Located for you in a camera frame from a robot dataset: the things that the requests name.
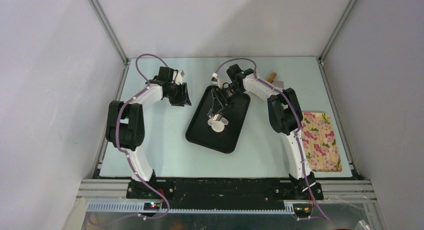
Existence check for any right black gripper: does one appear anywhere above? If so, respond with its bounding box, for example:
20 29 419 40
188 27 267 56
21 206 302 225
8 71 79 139
211 84 245 117

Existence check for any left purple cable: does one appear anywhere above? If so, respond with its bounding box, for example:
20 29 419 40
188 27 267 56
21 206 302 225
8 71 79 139
114 54 171 221

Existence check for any white dough ball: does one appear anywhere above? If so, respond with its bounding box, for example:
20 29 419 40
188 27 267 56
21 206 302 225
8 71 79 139
207 118 229 133

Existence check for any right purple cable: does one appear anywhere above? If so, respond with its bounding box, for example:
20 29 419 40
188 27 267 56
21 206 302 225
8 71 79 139
213 58 334 224

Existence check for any purple cable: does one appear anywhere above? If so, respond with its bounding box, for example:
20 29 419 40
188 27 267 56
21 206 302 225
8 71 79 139
114 54 171 221
213 58 334 224

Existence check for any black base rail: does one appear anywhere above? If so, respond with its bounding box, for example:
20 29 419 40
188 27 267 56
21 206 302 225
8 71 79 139
126 177 324 211

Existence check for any black baking tray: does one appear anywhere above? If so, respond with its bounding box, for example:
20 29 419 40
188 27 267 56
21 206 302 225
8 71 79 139
185 85 251 154

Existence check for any aluminium frame with cable duct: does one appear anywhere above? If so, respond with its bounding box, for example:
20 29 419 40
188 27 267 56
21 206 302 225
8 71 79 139
77 177 386 230

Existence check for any wooden dough roller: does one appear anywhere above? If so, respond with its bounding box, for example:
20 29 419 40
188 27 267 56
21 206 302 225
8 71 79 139
266 72 277 83

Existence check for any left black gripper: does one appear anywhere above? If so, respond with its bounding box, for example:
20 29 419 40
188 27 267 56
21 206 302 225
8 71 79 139
165 82 191 107

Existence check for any metal spatula with red handle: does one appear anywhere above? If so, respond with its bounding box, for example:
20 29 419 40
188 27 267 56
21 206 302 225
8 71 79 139
272 81 285 89

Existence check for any floral cloth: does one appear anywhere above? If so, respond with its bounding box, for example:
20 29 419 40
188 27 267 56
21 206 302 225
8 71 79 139
301 112 343 173

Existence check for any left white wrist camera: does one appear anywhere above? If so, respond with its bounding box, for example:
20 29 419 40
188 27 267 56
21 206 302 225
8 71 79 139
173 70 184 85

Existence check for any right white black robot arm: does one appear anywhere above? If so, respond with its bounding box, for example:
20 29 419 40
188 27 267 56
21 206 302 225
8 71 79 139
207 64 315 199

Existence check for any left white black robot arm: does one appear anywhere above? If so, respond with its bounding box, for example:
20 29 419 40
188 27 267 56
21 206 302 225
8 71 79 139
105 66 191 198

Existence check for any small round metal cup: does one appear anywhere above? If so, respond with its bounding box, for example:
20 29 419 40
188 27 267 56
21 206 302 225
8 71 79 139
211 113 222 122

